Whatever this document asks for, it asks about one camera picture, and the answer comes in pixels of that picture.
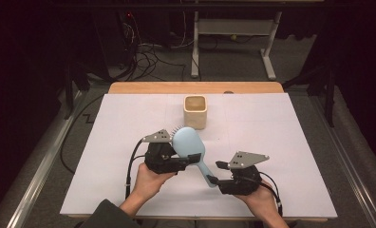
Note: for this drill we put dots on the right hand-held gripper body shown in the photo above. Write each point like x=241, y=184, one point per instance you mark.
x=243, y=180

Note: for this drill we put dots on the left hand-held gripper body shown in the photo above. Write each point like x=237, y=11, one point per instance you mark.
x=160, y=158

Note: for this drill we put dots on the light blue hairbrush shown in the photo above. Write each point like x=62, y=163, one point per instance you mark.
x=187, y=144

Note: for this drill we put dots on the beige square cup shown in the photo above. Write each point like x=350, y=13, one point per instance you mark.
x=195, y=120

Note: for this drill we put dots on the person's right hand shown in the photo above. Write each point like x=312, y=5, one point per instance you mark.
x=263, y=201

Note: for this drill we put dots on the person's left hand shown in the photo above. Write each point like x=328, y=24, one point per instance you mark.
x=148, y=185

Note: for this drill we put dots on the white paper sheet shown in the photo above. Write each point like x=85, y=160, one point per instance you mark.
x=113, y=133

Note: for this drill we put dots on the person's dark sleeve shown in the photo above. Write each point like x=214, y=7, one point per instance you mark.
x=108, y=217

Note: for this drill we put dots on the black metal stand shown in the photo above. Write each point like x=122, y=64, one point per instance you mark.
x=69, y=95
x=329, y=101

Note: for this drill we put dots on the dark box with red light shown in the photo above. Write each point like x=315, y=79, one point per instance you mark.
x=113, y=38

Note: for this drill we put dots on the aluminium floor rail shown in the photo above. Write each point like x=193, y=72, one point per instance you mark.
x=341, y=148
x=46, y=161

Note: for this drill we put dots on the white metal desk frame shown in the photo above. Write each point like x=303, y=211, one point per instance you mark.
x=233, y=27

